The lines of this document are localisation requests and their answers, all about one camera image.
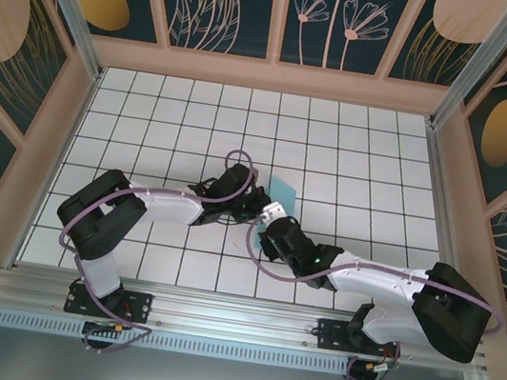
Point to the small yellow power connector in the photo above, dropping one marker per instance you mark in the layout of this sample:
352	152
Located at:
372	365
118	329

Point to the aluminium table side rail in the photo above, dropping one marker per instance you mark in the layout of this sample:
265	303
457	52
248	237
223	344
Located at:
449	231
17	254

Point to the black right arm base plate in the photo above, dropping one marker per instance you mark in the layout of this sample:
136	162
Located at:
331	337

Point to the light blue paper sheet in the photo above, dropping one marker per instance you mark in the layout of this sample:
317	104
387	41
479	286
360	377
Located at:
282	192

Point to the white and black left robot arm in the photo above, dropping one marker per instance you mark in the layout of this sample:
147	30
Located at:
169	205

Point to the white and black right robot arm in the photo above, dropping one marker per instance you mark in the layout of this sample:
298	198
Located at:
374	281

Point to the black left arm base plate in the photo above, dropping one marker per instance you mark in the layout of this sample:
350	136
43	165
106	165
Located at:
138	307

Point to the long aluminium mounting rail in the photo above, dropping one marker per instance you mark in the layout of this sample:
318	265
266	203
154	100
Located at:
233	317

